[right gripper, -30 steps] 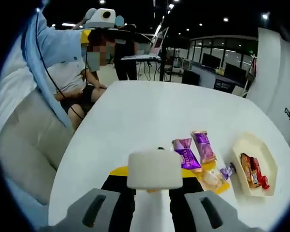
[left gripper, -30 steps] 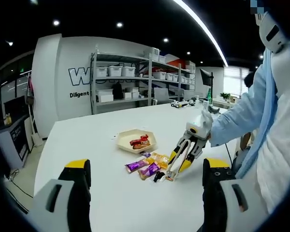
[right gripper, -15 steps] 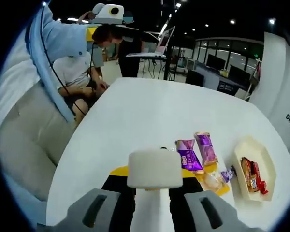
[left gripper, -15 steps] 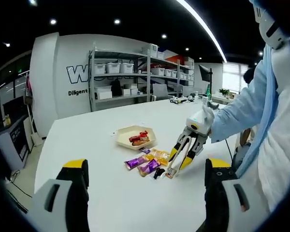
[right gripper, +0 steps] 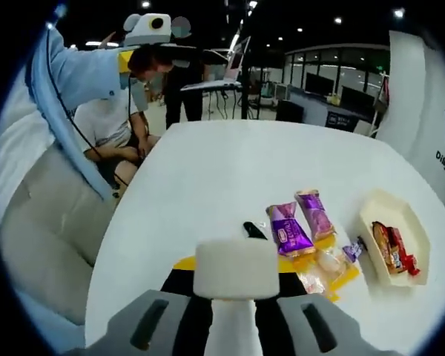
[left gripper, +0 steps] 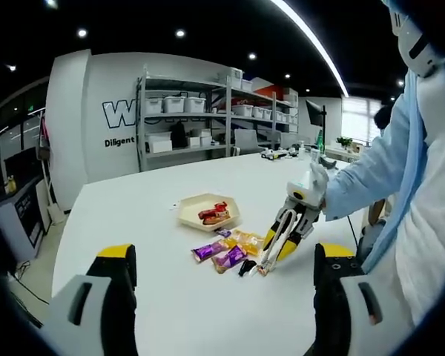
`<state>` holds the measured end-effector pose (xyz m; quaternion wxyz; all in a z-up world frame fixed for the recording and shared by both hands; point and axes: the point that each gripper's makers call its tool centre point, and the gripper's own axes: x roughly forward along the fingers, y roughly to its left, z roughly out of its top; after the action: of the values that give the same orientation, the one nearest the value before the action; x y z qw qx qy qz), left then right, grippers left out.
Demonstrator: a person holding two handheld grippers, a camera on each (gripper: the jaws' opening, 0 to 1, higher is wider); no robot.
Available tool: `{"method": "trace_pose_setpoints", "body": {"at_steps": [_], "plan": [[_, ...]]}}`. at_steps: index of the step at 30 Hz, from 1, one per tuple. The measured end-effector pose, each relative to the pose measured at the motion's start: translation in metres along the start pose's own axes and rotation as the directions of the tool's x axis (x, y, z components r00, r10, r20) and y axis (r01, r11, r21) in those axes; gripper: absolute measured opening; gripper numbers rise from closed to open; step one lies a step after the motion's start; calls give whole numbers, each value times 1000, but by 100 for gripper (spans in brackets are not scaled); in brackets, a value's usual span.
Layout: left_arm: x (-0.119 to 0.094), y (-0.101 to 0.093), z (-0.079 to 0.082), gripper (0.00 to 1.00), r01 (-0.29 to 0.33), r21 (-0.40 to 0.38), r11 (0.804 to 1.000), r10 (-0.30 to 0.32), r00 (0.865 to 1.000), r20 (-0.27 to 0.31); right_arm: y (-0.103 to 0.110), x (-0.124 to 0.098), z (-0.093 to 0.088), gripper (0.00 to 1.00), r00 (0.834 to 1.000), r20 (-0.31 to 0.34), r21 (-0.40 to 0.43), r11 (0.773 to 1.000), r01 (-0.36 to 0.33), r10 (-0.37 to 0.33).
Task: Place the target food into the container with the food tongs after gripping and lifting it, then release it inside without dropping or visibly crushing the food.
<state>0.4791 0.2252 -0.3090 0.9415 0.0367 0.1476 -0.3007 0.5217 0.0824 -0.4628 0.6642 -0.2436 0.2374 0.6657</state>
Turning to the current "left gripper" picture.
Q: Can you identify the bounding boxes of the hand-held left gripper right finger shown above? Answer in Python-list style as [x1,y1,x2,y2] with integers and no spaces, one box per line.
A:
[313,243,416,356]

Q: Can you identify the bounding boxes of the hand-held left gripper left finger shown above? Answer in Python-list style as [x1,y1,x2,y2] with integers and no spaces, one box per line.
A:
[40,243,139,356]

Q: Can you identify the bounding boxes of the yellow clear food packet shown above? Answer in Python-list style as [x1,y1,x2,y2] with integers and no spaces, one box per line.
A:
[237,229,265,257]
[220,237,245,251]

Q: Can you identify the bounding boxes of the small black food packet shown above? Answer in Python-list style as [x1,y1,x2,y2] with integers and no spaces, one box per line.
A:
[238,259,259,278]

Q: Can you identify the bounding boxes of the cream hexagonal container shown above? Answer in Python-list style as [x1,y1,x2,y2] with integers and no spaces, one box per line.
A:
[177,191,243,234]

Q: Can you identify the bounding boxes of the person's right hand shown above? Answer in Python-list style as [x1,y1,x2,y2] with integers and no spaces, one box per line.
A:
[308,159,331,203]

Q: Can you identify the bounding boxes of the spare white gripper device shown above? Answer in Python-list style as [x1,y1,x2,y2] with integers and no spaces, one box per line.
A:
[259,147,283,161]

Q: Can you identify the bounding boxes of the white office chair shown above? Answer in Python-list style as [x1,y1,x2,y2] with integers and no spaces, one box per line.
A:
[232,128,266,156]

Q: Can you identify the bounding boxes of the black monitor on stand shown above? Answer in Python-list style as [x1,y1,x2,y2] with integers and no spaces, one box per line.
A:
[304,98,328,153]

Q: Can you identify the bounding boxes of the grey metal shelf rack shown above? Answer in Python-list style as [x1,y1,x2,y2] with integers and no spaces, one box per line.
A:
[225,76,300,149]
[135,65,233,172]

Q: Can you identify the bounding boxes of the dark reception counter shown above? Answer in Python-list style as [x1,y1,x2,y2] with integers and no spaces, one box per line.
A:
[0,174,51,257]

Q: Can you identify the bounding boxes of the black backpack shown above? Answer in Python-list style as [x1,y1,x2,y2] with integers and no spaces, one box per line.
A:
[170,121,189,150]

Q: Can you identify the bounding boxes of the large white cardboard box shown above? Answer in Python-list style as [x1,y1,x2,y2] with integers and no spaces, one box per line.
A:
[145,132,174,154]

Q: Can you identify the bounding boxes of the long ceiling light strip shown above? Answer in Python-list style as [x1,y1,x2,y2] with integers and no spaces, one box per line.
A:
[270,0,349,96]

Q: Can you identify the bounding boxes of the group of white storage boxes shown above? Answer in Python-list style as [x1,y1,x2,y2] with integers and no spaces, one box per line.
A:
[145,66,300,125]

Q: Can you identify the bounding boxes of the white wearable device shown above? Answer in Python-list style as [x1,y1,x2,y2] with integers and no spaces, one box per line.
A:
[387,0,445,79]

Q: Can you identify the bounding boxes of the black cable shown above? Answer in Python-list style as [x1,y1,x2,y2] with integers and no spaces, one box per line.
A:
[345,215,360,257]

